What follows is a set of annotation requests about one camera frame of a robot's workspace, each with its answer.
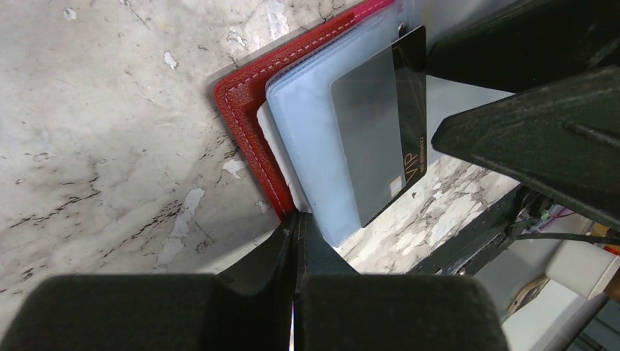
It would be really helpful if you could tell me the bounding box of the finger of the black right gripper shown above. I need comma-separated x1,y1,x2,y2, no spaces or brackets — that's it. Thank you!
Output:
426,1,619,93
432,67,619,228

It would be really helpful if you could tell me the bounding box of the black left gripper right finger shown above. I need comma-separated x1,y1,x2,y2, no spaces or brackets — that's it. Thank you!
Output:
293,213,509,350

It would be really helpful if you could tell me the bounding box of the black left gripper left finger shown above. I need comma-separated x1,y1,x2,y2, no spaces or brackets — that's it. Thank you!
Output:
1,216,297,350

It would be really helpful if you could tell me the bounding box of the black vip card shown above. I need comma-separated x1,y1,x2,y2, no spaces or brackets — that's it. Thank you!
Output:
330,26,427,227

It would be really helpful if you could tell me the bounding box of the red leather card holder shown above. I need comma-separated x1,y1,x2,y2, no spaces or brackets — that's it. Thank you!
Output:
213,0,515,249

